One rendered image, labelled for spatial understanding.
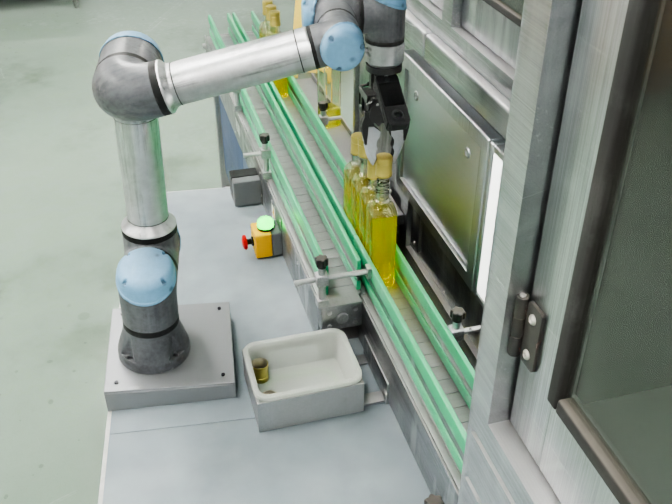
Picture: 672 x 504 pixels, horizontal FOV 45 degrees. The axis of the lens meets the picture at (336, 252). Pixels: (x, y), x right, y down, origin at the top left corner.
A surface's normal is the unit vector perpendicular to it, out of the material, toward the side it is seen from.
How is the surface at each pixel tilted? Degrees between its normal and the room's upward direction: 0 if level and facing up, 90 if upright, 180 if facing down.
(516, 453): 0
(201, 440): 0
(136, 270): 9
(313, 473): 0
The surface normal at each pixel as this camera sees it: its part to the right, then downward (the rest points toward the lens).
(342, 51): 0.11, 0.58
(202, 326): 0.04, -0.81
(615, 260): -0.96, 0.15
